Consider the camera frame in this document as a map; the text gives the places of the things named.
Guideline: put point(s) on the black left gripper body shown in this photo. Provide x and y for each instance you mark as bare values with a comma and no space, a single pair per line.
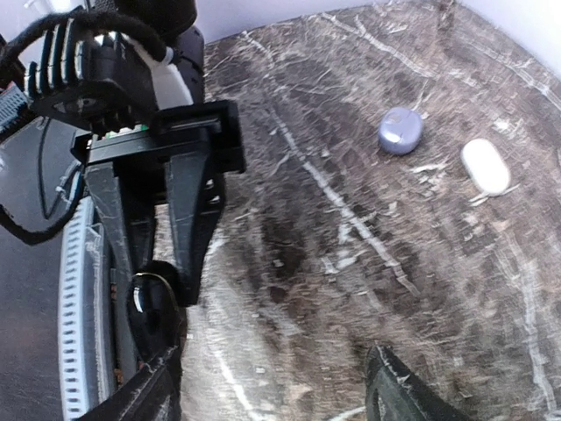
212,128

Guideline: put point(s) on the black earbud charging case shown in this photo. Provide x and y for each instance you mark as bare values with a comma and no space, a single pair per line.
155,318

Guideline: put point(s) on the white slotted cable duct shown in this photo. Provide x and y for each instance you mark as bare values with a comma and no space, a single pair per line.
85,328

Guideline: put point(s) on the purple earbud charging case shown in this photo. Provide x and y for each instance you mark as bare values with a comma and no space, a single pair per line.
400,131

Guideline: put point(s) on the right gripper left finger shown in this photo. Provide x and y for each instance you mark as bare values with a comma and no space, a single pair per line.
153,393

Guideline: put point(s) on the white earbud charging case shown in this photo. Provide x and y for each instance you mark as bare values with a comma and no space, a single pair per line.
486,167

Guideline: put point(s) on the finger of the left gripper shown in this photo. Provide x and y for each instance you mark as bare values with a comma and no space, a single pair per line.
108,194
195,196

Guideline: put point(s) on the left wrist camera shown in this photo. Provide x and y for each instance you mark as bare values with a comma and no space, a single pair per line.
103,83

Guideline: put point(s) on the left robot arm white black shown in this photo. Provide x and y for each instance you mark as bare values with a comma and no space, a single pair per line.
155,25

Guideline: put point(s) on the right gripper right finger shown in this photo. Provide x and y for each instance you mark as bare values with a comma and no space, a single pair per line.
394,392

